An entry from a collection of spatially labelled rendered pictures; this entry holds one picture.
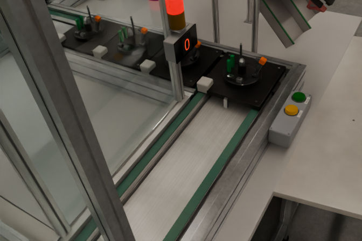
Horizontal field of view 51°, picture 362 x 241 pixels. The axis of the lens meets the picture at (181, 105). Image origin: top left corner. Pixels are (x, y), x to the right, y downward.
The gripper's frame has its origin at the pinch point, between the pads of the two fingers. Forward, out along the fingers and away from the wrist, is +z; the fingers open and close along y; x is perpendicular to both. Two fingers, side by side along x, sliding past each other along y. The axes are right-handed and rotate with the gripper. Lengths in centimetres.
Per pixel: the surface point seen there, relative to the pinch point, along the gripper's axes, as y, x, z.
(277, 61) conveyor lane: 24.0, 4.1, 10.2
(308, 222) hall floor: 61, 82, 58
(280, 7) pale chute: 4.5, -5.2, 12.5
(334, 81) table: 17.0, 27.4, 7.7
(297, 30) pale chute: 7.5, 5.4, 12.3
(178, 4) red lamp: 42, -39, -18
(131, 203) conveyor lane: 94, -17, -7
